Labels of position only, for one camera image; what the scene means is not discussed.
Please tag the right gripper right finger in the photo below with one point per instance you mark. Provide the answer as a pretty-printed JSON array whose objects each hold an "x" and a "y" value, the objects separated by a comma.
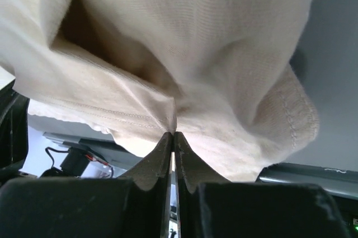
[{"x": 211, "y": 206}]

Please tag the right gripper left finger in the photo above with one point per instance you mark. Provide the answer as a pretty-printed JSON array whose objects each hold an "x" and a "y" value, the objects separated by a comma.
[{"x": 136, "y": 204}]

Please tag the beige t shirt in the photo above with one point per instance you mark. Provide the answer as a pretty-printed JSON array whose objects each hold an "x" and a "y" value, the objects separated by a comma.
[{"x": 216, "y": 70}]

